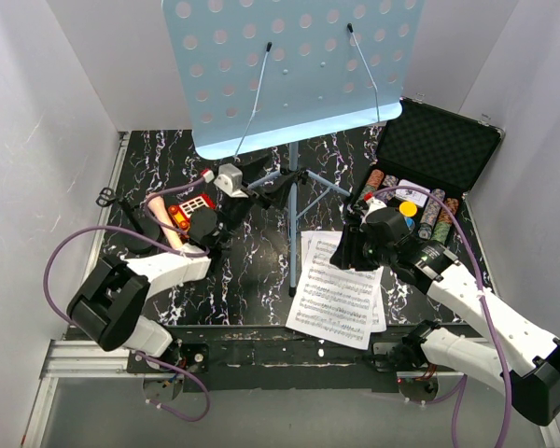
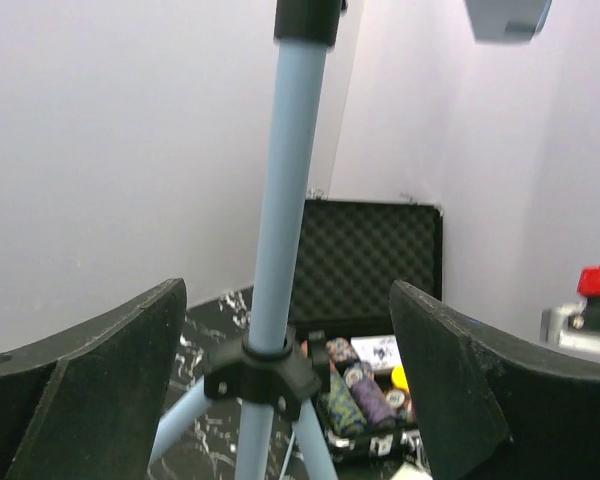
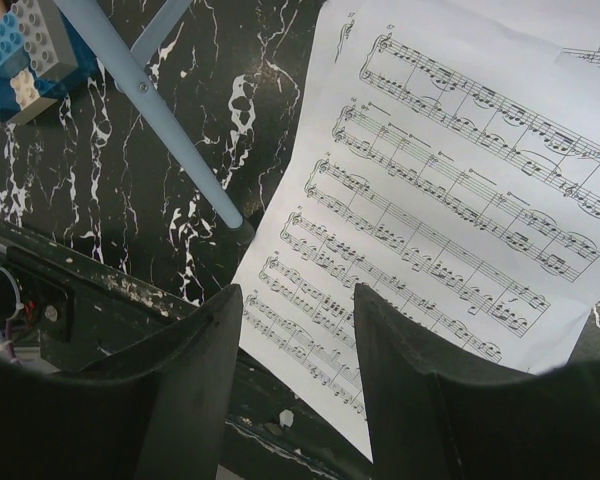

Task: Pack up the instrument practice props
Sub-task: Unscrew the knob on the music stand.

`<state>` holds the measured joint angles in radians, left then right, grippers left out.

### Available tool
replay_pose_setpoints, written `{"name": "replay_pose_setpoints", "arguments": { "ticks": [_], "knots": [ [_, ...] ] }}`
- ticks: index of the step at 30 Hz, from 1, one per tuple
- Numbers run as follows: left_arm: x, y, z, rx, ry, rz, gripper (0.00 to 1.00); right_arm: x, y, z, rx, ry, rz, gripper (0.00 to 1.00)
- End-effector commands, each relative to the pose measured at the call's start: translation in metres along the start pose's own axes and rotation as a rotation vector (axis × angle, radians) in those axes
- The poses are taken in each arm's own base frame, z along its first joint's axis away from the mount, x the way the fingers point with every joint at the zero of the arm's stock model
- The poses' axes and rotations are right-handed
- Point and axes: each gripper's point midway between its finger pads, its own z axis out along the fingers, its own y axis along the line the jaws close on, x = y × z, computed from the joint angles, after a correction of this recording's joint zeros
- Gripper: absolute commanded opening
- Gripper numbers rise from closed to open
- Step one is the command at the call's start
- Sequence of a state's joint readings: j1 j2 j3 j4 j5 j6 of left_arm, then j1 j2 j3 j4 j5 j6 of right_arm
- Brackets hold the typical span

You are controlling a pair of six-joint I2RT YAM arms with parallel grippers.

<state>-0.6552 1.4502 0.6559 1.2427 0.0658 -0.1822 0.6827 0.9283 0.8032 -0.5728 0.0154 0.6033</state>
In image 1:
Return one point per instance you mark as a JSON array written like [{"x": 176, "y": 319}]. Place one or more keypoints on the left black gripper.
[{"x": 275, "y": 194}]

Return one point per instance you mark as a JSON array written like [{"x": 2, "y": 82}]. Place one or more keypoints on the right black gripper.
[{"x": 352, "y": 236}]

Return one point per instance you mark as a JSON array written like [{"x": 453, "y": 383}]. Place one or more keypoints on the sheet music page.
[
  {"x": 378, "y": 316},
  {"x": 332, "y": 304}
]

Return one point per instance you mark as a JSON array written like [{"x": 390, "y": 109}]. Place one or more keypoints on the blue music stand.
[{"x": 259, "y": 74}]

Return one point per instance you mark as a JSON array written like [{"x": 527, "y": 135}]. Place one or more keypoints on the black poker chip case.
[{"x": 436, "y": 149}]

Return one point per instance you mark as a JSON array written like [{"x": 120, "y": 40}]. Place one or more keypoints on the black microphone stand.
[{"x": 138, "y": 223}]

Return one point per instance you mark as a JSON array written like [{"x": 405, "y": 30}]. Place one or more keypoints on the pink toy microphone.
[{"x": 156, "y": 206}]

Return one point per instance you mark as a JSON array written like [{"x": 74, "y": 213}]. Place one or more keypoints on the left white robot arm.
[{"x": 108, "y": 306}]

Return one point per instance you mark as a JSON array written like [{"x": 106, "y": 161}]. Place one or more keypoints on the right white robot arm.
[{"x": 522, "y": 361}]

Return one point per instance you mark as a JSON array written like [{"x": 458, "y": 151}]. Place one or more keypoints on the yellow dealer button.
[{"x": 408, "y": 209}]

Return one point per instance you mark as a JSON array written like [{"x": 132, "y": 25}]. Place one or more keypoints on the red white chip row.
[{"x": 375, "y": 179}]

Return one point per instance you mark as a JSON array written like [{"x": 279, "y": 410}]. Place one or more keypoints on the white card deck box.
[{"x": 410, "y": 192}]

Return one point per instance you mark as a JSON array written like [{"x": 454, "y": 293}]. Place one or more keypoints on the green chip row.
[{"x": 441, "y": 232}]

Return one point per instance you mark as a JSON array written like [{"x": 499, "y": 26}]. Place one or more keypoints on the blue white chip row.
[{"x": 429, "y": 219}]

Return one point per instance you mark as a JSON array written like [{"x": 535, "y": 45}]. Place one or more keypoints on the brown chip row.
[{"x": 448, "y": 212}]

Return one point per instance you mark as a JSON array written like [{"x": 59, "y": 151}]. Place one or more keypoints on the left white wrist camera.
[{"x": 228, "y": 179}]

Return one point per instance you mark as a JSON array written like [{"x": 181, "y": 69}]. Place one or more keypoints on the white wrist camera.
[
  {"x": 372, "y": 204},
  {"x": 228, "y": 179}
]

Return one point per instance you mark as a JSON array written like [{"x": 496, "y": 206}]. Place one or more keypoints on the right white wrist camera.
[{"x": 372, "y": 204}]

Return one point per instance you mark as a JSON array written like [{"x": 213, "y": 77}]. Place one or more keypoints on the left aluminium rail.
[{"x": 89, "y": 362}]

